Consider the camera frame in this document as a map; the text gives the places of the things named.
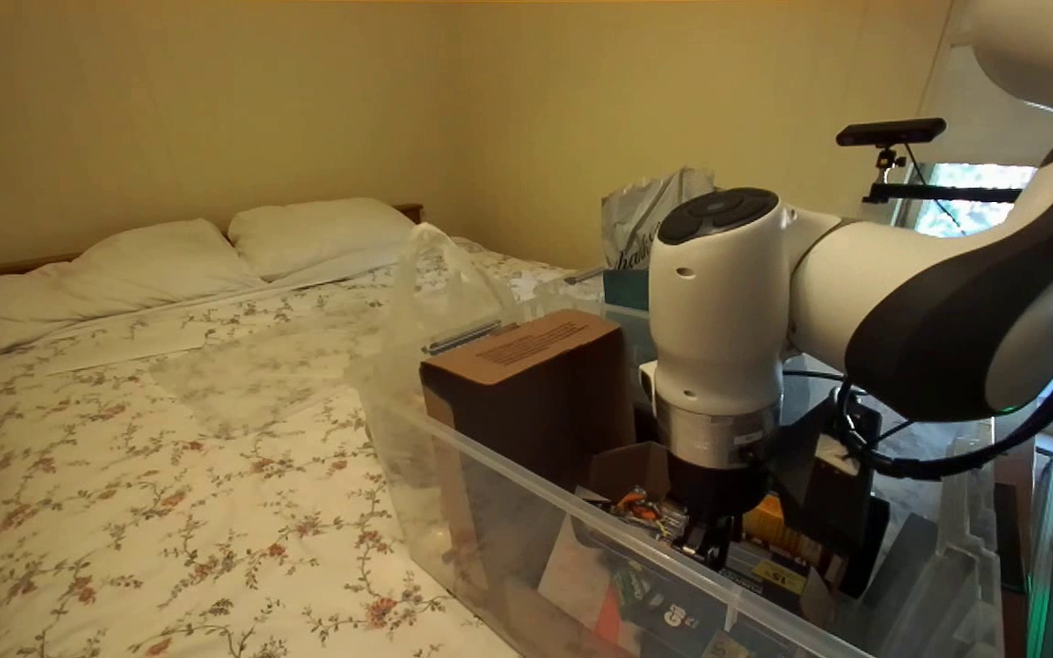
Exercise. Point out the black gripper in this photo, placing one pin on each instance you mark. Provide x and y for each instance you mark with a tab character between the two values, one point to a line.
713	504

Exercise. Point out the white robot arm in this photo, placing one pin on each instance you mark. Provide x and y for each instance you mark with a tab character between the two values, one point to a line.
1014	47

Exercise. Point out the orange yellow carton box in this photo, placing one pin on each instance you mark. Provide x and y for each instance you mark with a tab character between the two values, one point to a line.
789	555

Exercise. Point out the brown cardboard box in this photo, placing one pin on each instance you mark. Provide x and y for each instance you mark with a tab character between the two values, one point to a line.
551	392

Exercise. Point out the clear plastic bin near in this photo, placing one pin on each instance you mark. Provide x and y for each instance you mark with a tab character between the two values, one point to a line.
595	567

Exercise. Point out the teal cloth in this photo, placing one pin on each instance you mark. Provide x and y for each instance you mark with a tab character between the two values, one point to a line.
625	286

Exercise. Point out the right white pillow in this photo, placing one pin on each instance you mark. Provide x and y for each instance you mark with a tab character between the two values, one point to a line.
321	240

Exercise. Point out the white pillow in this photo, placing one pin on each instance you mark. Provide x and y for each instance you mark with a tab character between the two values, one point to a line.
321	240
117	275

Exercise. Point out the floral white bedspread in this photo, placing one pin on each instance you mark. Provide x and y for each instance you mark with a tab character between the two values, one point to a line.
194	480

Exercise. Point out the left white pillow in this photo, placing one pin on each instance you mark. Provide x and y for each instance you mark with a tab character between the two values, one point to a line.
117	275

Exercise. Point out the black camera on stand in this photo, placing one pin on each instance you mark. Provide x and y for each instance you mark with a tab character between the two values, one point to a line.
891	131

